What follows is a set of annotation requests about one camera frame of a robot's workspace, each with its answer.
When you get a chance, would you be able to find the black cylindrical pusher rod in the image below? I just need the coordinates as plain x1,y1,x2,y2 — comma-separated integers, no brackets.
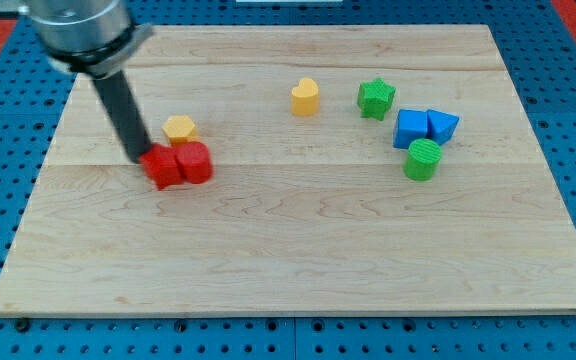
93,71,152,163

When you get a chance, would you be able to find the yellow hexagon block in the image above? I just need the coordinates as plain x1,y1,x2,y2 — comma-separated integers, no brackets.
162,115,200,146

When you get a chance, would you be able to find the red cube block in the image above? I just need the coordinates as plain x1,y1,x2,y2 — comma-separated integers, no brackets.
138,143,184,191

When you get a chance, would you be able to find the red cylinder block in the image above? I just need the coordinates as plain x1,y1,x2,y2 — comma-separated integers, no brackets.
175,141,213,184

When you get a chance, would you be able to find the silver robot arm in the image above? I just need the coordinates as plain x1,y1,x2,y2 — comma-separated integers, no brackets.
19,0,154,163

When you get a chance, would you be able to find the yellow heart block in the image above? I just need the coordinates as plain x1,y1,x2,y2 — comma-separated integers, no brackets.
291,77,319,116

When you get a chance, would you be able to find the wooden board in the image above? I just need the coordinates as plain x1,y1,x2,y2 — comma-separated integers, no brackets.
0,25,576,318

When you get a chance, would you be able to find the green star block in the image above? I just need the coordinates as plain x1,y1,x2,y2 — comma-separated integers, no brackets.
357,78,396,121

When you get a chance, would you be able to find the blue cube block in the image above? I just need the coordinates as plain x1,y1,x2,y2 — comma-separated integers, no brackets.
393,109,428,149

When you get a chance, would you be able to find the green cylinder block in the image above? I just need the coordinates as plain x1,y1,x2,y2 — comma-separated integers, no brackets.
403,138,442,181

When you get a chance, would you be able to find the blue triangle block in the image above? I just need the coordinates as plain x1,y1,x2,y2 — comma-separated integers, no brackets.
426,109,460,145

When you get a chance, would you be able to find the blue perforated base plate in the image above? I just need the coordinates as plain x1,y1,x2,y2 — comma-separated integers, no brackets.
0,1,576,359

